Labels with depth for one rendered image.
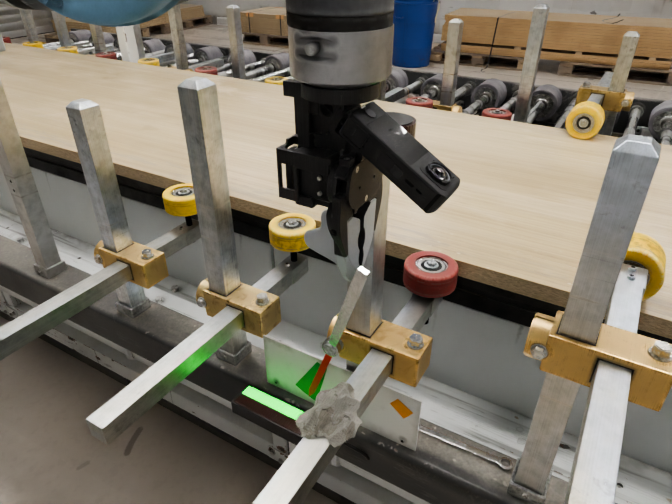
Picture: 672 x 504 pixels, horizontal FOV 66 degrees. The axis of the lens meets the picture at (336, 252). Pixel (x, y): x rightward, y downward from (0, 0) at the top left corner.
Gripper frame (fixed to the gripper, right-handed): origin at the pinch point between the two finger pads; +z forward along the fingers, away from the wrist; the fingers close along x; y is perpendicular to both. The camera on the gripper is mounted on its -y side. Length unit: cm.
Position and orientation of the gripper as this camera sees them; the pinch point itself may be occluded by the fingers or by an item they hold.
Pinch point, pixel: (356, 271)
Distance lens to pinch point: 55.7
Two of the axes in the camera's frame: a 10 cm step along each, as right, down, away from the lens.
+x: -5.1, 4.6, -7.3
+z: 0.0, 8.5, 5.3
